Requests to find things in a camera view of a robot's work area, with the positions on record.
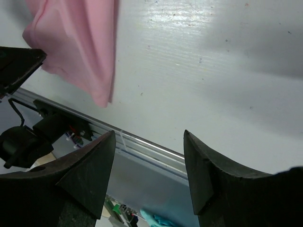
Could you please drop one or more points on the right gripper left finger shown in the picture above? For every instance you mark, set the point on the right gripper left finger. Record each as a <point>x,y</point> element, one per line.
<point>67,192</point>

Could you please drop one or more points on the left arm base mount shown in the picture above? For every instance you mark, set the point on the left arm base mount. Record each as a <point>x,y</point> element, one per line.
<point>21,146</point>

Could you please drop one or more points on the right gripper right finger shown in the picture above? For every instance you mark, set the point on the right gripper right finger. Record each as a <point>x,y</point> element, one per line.
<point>225,193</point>

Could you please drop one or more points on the green connector block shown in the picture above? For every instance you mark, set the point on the green connector block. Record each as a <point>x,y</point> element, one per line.
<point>120,208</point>

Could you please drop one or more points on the aluminium front rail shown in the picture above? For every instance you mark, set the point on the aluminium front rail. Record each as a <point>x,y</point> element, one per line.
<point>147,153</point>

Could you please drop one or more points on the teal cloth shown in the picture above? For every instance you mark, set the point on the teal cloth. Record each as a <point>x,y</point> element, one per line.
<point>155,220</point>

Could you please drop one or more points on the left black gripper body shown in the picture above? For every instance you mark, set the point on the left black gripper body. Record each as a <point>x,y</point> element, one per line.
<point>17,65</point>

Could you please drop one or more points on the pink t-shirt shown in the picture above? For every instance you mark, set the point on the pink t-shirt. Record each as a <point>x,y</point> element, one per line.
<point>79,39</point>

